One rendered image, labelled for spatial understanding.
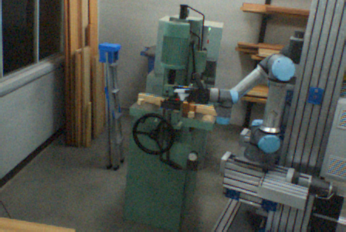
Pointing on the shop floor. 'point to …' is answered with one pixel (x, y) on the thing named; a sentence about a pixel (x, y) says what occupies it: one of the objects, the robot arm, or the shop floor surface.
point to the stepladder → (106, 55)
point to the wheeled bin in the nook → (150, 56)
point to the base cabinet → (159, 184)
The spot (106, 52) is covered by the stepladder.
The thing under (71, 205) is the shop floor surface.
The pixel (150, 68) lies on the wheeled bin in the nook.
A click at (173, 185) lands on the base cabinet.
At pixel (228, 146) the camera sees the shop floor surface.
